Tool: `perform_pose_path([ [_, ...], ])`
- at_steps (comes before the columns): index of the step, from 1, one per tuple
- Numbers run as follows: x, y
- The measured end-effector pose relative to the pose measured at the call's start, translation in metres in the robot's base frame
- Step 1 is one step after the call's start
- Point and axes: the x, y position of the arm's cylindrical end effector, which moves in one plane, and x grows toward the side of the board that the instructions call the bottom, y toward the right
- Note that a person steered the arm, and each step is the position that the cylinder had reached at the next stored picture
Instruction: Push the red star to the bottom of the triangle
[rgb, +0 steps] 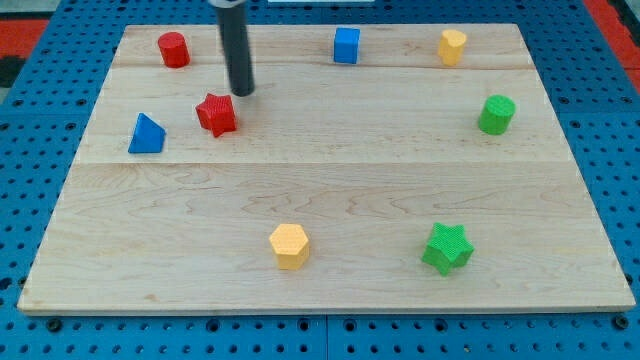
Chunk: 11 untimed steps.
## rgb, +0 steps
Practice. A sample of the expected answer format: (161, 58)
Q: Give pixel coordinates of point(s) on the yellow heart block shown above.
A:
(451, 46)

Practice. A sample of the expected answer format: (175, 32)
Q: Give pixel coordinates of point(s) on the blue cube block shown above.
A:
(346, 45)

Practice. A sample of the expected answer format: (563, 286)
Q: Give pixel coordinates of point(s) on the silver rod mount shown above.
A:
(226, 4)

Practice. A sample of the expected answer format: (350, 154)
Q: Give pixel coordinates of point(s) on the green star block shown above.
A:
(447, 248)

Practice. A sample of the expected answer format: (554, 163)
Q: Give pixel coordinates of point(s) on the blue triangle block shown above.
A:
(148, 136)

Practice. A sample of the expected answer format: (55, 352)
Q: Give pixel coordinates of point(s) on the green cylinder block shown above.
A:
(496, 114)

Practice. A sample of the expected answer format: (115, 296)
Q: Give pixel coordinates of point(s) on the yellow hexagon block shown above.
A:
(290, 245)

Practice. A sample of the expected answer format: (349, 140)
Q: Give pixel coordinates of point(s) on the red star block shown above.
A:
(216, 113)

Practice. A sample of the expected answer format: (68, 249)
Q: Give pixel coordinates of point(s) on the wooden board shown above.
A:
(365, 157)

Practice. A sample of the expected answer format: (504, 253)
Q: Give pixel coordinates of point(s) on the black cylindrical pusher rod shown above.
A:
(232, 24)

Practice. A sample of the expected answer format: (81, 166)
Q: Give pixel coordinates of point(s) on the red cylinder block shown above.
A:
(173, 49)

